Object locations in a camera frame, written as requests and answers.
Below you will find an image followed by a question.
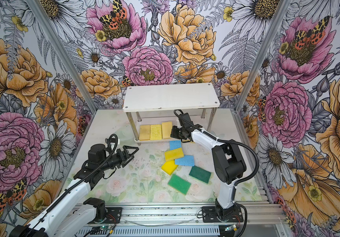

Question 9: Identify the tan beige sponge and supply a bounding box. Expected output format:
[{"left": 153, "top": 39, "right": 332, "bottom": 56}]
[{"left": 139, "top": 125, "right": 151, "bottom": 141}]

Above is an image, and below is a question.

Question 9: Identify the pale yellow porous sponge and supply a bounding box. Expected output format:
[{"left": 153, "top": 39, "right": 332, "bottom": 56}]
[{"left": 150, "top": 124, "right": 162, "bottom": 141}]

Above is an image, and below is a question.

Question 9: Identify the white two-tier shelf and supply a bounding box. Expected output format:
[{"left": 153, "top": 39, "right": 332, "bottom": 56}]
[{"left": 123, "top": 83, "right": 220, "bottom": 144}]

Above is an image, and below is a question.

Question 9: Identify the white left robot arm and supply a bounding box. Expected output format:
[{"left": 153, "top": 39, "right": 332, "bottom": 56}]
[{"left": 10, "top": 144, "right": 139, "bottom": 237}]

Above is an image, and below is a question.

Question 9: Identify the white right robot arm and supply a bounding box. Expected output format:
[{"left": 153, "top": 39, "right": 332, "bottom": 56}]
[{"left": 171, "top": 110, "right": 247, "bottom": 221}]

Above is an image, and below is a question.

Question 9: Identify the small blue sponge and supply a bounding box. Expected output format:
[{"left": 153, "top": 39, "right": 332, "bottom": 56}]
[{"left": 169, "top": 140, "right": 182, "bottom": 150}]

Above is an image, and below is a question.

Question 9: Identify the yellow sponge green underside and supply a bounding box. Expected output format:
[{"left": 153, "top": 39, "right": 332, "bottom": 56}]
[{"left": 165, "top": 148, "right": 184, "bottom": 162}]

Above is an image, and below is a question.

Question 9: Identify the light blue sponge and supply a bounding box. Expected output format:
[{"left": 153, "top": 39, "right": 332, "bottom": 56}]
[{"left": 175, "top": 155, "right": 195, "bottom": 166}]

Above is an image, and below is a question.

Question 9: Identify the bright yellow sponge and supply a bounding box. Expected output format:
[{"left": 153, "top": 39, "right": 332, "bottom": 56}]
[{"left": 161, "top": 160, "right": 178, "bottom": 175}]

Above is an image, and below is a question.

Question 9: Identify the dark green sponge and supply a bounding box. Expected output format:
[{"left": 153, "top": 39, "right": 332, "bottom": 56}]
[{"left": 189, "top": 166, "right": 211, "bottom": 184}]

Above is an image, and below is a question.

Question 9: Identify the green circuit board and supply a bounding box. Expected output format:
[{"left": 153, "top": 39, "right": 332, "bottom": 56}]
[{"left": 91, "top": 225, "right": 113, "bottom": 232}]

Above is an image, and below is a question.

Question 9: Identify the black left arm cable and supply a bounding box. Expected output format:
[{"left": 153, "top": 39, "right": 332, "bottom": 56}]
[{"left": 24, "top": 134, "right": 119, "bottom": 235}]

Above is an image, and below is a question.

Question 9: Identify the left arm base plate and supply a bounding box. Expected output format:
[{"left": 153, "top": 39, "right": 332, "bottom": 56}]
[{"left": 87, "top": 207, "right": 123, "bottom": 224}]

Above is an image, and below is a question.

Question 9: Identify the white vented cable duct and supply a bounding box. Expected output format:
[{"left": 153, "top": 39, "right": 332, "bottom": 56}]
[{"left": 87, "top": 225, "right": 220, "bottom": 237}]

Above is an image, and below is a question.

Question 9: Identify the black corrugated right cable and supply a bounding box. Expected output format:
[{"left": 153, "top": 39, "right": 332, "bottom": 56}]
[{"left": 173, "top": 109, "right": 260, "bottom": 237}]

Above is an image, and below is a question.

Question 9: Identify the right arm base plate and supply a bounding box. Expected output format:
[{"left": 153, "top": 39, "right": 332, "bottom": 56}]
[{"left": 202, "top": 206, "right": 244, "bottom": 223}]

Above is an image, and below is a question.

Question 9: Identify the aluminium front rail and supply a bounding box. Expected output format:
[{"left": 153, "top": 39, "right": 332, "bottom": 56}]
[{"left": 33, "top": 202, "right": 287, "bottom": 227}]

